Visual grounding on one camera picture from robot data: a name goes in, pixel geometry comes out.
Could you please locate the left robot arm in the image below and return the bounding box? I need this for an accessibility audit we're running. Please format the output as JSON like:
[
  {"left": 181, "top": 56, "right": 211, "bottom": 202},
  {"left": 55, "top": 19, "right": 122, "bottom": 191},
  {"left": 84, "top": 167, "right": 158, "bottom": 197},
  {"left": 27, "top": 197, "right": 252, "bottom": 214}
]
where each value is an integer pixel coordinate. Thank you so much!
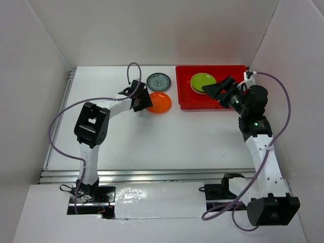
[{"left": 74, "top": 80, "right": 152, "bottom": 202}]

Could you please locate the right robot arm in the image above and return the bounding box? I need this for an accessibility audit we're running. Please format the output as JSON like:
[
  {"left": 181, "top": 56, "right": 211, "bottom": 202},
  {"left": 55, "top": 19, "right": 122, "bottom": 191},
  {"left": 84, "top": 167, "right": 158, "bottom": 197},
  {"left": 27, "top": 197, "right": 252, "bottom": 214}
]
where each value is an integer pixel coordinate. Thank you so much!
[{"left": 201, "top": 76, "right": 300, "bottom": 229}]

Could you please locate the green plate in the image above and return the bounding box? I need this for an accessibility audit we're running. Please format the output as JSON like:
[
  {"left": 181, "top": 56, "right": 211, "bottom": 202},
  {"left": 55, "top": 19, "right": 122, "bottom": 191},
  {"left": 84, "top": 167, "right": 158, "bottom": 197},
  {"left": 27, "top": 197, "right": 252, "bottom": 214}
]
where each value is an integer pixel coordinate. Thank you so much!
[{"left": 190, "top": 73, "right": 217, "bottom": 94}]

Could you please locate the orange plate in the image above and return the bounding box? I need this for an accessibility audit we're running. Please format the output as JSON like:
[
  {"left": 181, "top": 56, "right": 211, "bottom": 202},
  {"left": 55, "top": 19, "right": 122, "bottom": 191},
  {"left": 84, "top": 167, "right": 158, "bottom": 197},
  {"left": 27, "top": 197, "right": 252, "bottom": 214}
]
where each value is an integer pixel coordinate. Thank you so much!
[{"left": 146, "top": 92, "right": 172, "bottom": 114}]

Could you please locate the aluminium frame rail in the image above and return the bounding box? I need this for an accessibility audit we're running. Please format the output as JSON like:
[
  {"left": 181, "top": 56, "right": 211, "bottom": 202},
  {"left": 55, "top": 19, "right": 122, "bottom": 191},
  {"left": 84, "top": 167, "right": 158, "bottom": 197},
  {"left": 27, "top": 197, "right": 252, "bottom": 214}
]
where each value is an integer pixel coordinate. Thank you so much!
[{"left": 39, "top": 66, "right": 254, "bottom": 184}]

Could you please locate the white foil cover panel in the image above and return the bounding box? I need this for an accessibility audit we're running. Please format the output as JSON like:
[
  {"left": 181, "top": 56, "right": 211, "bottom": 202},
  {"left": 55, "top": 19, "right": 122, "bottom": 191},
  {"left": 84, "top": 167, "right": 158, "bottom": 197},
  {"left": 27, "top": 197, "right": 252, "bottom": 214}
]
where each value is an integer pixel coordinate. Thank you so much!
[{"left": 114, "top": 182, "right": 207, "bottom": 219}]

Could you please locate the blue white patterned plate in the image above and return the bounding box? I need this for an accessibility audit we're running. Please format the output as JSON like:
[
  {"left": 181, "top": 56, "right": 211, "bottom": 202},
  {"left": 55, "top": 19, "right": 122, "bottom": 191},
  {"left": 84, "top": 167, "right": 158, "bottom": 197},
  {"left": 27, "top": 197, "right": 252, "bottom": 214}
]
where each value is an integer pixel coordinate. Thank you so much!
[{"left": 146, "top": 72, "right": 171, "bottom": 92}]

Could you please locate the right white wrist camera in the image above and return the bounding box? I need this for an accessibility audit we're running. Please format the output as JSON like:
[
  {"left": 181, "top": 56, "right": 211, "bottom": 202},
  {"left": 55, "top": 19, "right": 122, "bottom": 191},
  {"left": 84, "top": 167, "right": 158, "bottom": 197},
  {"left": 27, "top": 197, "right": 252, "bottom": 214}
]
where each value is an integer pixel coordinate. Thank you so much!
[{"left": 238, "top": 71, "right": 257, "bottom": 90}]

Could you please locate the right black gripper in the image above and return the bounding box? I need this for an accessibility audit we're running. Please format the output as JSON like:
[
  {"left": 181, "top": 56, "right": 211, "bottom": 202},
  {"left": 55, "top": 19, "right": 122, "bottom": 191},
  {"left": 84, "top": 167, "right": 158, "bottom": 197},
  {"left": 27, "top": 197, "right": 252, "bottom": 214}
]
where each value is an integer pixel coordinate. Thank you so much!
[{"left": 201, "top": 75, "right": 250, "bottom": 115}]

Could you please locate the beige floral plate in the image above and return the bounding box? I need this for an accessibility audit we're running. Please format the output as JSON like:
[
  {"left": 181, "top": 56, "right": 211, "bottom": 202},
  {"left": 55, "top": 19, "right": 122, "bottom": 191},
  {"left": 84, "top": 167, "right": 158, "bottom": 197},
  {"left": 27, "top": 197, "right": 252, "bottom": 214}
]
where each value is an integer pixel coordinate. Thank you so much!
[{"left": 190, "top": 80, "right": 208, "bottom": 95}]

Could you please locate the red plastic bin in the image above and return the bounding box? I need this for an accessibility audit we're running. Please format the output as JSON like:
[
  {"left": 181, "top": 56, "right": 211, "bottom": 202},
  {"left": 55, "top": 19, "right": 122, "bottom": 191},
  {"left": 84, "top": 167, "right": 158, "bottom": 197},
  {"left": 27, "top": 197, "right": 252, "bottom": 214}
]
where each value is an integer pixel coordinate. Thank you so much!
[{"left": 175, "top": 65, "right": 248, "bottom": 110}]

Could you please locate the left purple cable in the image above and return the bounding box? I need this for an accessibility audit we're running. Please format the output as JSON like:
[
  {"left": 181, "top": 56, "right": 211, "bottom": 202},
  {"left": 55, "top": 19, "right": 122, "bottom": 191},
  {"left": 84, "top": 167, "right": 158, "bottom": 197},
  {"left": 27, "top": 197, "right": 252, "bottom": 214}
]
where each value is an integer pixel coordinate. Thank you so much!
[{"left": 48, "top": 62, "right": 141, "bottom": 216}]

